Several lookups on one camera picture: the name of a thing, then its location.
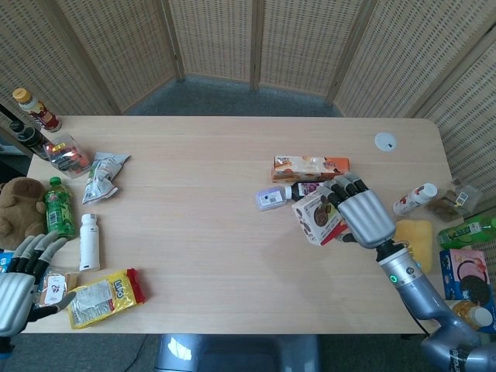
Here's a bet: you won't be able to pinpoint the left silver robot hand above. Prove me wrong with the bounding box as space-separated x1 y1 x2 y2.
0 232 78 337

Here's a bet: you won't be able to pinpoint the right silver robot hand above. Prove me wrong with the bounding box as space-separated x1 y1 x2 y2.
323 173 397 249

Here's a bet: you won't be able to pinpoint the white red snack box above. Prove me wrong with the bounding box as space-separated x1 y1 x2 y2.
291 189 350 247

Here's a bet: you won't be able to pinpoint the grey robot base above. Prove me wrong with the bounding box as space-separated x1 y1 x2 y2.
157 333 322 372

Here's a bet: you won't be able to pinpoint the small wrapped bread packet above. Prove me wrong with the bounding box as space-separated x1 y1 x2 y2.
36 270 81 309

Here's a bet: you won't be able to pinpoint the white red yoghurt bottle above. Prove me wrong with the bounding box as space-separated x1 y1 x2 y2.
392 182 438 216

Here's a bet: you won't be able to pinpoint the yellow sponge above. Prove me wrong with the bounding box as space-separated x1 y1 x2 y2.
394 219 433 274

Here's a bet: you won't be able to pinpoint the dark grape juice bottle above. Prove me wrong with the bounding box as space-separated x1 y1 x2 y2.
284 181 330 202

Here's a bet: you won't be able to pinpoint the orange biscuit box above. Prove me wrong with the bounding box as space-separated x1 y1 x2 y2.
270 155 353 183

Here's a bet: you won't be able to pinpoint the brown plush toy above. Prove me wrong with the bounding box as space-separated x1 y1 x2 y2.
0 177 47 249

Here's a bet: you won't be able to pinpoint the clear packet brown contents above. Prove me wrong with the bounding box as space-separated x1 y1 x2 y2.
428 178 481 222

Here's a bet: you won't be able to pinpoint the yellow red snack bag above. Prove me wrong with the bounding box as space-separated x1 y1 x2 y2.
66 267 146 330

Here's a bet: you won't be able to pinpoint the plain white bottle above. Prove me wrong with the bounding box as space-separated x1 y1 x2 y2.
78 212 101 272

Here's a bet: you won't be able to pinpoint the small purple white bottle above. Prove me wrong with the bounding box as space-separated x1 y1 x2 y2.
253 185 292 212

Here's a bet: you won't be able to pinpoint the green tea bottle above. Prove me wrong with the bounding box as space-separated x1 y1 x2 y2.
42 176 77 239

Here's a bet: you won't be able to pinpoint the green soda bottle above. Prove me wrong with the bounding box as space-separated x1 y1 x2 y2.
437 216 496 250

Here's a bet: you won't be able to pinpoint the blue pink cookie box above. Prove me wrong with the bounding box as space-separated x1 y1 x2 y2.
439 248 496 334

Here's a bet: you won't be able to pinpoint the silver foil snack bag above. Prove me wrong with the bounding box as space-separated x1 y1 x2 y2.
81 151 131 205

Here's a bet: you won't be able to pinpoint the orange juice bottle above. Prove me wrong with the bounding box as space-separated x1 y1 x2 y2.
451 300 494 332

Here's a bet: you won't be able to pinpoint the clear bag orange candies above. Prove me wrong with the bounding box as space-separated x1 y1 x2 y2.
43 133 94 179

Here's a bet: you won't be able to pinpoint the dark bottle black cap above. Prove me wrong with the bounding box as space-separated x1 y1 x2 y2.
9 120 53 160

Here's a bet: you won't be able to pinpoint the yellow cap tea bottle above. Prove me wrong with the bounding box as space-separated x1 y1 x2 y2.
12 88 62 133

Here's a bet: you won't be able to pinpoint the woven folding screen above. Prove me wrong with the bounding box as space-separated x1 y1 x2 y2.
0 0 496 210

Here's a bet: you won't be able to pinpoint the white round cable grommet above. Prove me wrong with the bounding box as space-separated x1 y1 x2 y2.
374 132 399 153

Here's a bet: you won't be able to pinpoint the black cable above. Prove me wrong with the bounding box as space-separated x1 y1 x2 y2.
402 298 432 338

